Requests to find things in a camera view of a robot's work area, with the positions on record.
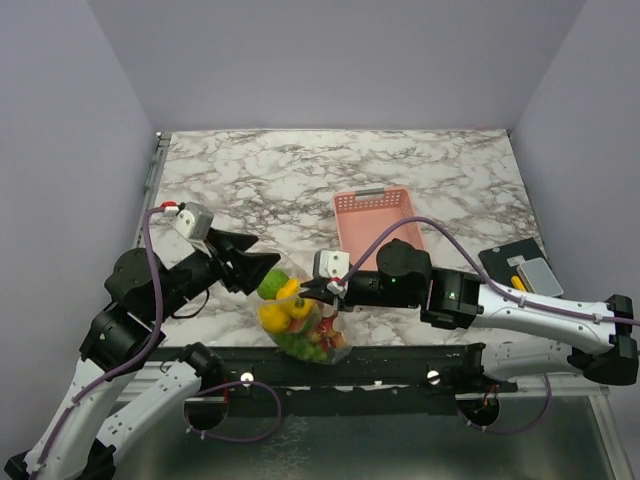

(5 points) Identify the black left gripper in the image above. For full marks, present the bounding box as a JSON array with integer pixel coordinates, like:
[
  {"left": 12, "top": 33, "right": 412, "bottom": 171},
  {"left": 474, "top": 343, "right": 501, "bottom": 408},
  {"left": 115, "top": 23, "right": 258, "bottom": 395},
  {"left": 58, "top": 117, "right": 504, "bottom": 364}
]
[{"left": 152, "top": 225, "right": 283, "bottom": 321}]

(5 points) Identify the yellow bell pepper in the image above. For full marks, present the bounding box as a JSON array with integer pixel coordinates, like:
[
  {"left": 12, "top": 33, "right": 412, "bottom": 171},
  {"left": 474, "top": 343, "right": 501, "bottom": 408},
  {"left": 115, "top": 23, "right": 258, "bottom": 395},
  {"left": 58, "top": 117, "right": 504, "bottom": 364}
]
[{"left": 276, "top": 278, "right": 313, "bottom": 320}]

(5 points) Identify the green custard apple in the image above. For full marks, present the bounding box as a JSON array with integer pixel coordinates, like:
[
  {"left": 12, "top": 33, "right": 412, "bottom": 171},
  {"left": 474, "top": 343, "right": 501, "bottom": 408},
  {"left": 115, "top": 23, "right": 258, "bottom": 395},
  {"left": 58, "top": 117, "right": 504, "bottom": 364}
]
[{"left": 257, "top": 268, "right": 289, "bottom": 300}]

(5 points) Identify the clear zip top bag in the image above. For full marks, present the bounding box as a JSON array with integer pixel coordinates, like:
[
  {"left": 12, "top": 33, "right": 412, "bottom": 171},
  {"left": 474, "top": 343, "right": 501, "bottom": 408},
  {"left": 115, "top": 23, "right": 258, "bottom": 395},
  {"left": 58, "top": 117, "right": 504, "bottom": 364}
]
[{"left": 250, "top": 266, "right": 351, "bottom": 365}]

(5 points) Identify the red watermelon slice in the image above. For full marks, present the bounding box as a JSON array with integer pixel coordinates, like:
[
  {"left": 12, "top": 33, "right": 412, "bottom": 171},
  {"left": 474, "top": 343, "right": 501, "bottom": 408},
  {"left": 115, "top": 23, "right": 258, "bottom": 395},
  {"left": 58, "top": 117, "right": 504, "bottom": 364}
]
[{"left": 286, "top": 315, "right": 315, "bottom": 334}]

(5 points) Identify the yellow lemon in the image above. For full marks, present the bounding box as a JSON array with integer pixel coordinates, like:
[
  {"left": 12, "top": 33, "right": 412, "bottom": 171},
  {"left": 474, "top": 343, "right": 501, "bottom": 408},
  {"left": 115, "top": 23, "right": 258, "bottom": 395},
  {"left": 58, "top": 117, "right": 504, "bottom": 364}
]
[{"left": 258, "top": 304, "right": 291, "bottom": 334}]

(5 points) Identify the green grape bunch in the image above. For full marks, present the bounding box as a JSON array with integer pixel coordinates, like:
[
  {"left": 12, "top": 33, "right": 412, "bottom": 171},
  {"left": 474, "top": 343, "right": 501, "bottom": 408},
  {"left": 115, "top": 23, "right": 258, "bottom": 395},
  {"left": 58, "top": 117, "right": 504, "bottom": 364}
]
[{"left": 279, "top": 334, "right": 327, "bottom": 363}]

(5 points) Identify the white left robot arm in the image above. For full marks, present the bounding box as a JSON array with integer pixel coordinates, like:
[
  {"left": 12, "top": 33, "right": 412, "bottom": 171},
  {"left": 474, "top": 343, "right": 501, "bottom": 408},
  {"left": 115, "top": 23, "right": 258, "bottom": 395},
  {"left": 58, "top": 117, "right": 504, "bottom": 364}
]
[{"left": 4, "top": 229, "right": 281, "bottom": 479}]

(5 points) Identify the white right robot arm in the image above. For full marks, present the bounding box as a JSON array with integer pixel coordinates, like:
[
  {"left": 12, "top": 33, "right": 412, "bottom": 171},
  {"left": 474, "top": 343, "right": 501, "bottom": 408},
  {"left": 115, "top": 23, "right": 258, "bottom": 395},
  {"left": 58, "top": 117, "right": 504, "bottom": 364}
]
[{"left": 300, "top": 239, "right": 639, "bottom": 391}]

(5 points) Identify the pink perforated plastic basket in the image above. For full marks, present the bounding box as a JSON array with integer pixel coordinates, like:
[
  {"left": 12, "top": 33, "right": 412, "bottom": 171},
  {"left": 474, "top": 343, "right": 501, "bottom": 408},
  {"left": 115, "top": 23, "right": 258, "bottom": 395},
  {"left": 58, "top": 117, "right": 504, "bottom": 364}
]
[{"left": 332, "top": 187, "right": 415, "bottom": 260}]

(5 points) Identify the black pad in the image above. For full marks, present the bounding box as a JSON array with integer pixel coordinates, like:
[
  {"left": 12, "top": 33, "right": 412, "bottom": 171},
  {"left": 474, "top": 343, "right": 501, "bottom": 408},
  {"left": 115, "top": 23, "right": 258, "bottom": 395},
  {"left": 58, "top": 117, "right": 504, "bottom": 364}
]
[{"left": 478, "top": 237, "right": 564, "bottom": 298}]

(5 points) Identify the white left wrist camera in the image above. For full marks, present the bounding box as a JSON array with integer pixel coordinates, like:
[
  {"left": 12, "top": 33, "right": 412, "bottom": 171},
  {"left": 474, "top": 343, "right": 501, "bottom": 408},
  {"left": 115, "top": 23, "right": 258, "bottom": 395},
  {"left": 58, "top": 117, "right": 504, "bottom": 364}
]
[{"left": 173, "top": 202, "right": 214, "bottom": 255}]

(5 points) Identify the black mounting rail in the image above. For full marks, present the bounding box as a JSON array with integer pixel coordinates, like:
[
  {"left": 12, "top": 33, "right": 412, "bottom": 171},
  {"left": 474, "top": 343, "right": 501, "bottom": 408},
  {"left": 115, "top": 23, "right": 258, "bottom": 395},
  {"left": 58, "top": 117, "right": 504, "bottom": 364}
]
[{"left": 144, "top": 342, "right": 521, "bottom": 419}]

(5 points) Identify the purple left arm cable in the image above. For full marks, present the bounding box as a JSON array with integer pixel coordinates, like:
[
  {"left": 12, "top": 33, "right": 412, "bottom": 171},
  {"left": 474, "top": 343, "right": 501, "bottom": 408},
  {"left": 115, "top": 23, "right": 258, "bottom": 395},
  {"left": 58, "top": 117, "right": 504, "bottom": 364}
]
[{"left": 29, "top": 205, "right": 282, "bottom": 476}]

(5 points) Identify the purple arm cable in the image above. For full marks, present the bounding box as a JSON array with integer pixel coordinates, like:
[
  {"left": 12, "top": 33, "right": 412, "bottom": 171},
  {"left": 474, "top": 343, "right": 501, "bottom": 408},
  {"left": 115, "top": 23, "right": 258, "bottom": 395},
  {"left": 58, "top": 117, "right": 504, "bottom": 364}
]
[
  {"left": 342, "top": 217, "right": 640, "bottom": 435},
  {"left": 29, "top": 205, "right": 282, "bottom": 476}
]

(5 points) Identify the aluminium side rail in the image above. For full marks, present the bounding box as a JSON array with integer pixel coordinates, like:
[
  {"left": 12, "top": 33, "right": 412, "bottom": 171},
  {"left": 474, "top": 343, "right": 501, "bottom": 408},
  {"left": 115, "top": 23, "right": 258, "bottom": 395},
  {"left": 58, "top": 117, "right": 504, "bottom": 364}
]
[{"left": 108, "top": 132, "right": 171, "bottom": 331}]

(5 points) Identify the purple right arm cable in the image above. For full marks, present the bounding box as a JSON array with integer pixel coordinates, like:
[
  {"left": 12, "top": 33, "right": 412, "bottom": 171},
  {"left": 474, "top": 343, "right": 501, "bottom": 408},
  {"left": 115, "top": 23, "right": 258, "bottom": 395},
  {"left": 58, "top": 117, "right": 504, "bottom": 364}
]
[{"left": 342, "top": 217, "right": 640, "bottom": 435}]

